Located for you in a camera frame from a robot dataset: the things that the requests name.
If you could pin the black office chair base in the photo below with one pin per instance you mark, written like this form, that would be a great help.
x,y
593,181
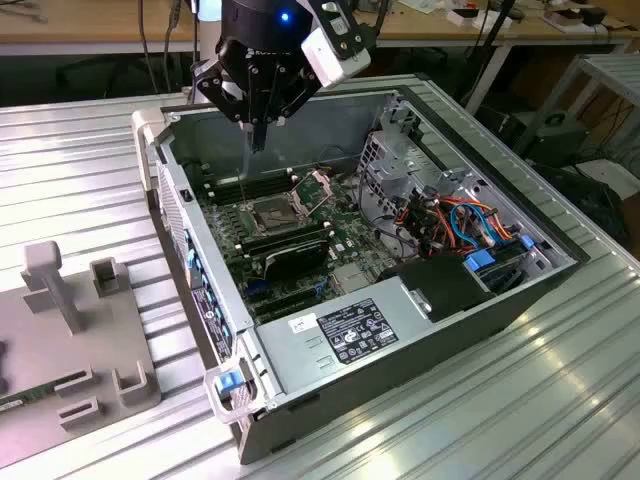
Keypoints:
x,y
100,70

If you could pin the grey parts rack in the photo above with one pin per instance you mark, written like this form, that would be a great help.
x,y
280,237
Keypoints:
x,y
50,350

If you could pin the open grey PC case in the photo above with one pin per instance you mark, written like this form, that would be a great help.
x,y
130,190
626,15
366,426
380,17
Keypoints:
x,y
400,380

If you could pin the green RAM stick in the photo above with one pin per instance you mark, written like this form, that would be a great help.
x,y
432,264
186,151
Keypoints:
x,y
30,395

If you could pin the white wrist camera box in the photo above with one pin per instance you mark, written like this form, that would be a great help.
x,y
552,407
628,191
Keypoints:
x,y
330,57

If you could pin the silver chipset heatsink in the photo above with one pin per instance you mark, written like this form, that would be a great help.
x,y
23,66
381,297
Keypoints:
x,y
350,277

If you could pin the blue card retainer clip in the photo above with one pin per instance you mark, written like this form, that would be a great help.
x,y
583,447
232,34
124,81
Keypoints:
x,y
190,260

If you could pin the silver metal drive cage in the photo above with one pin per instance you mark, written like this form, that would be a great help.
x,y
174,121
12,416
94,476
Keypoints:
x,y
395,165

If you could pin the blue case latch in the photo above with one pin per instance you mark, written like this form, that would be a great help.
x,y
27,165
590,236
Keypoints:
x,y
227,384

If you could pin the black empty RAM slot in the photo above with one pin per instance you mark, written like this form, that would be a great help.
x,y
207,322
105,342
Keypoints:
x,y
225,191
225,182

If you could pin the black graphics card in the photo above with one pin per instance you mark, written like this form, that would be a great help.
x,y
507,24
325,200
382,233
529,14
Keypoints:
x,y
300,260

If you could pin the grey metal frame shelf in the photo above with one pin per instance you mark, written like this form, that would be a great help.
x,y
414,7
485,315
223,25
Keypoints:
x,y
620,70

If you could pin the light wooden desk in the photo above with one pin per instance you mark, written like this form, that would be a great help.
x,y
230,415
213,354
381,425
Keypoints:
x,y
425,27
75,25

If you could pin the CPU socket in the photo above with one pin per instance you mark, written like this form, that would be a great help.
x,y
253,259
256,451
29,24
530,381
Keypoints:
x,y
270,215

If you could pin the black expansion slot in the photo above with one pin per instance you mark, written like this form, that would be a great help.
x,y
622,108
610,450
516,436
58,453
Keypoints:
x,y
290,308
285,296

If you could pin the black plastic drive cover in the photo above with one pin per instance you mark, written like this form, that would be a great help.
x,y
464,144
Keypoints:
x,y
440,285

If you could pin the black power adapter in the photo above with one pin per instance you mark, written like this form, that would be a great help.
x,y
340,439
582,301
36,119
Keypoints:
x,y
595,16

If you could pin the brown cardboard piece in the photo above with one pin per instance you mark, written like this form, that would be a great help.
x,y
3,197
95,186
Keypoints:
x,y
562,20

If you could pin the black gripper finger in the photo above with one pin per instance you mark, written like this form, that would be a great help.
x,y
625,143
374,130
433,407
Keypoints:
x,y
220,85
300,87

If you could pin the blue disk carrier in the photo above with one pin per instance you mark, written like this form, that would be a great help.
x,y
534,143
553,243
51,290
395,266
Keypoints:
x,y
477,262

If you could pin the black installed RAM stick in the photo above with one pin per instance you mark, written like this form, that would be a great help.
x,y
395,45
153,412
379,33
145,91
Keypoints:
x,y
290,241
280,233

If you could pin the small blue plastic clip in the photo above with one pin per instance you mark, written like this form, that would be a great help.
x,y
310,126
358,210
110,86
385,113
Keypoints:
x,y
525,241

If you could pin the green motherboard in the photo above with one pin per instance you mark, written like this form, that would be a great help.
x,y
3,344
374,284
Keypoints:
x,y
360,240

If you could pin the black bag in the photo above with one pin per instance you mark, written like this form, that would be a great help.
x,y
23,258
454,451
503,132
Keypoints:
x,y
590,200

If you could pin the blue expansion slot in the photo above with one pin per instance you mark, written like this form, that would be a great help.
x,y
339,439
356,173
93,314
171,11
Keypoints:
x,y
256,289

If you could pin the silver power supply unit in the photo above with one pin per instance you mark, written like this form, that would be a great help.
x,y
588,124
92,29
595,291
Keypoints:
x,y
300,360

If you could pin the white cardboard box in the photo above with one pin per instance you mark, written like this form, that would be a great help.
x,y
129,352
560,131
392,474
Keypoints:
x,y
457,17

